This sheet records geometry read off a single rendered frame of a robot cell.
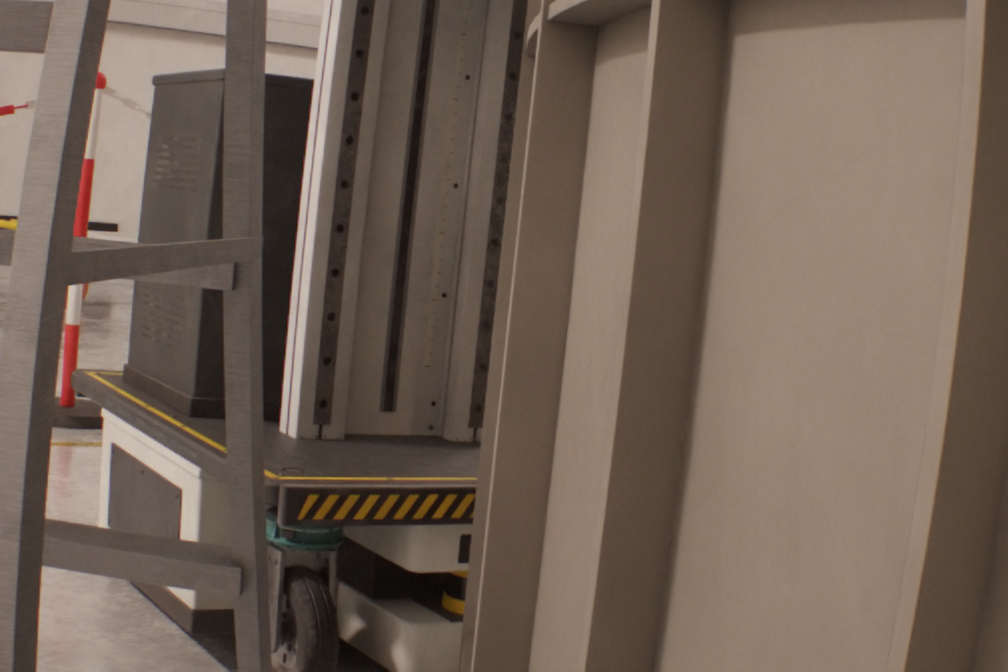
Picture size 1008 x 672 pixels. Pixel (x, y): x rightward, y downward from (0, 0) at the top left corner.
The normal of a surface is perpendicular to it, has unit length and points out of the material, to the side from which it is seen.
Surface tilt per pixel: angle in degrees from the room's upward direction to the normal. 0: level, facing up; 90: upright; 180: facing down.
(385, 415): 90
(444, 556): 90
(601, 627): 90
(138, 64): 90
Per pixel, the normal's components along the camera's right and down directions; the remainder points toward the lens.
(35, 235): 0.03, -0.24
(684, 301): 0.30, 0.08
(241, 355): 0.00, 0.30
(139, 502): -0.84, -0.06
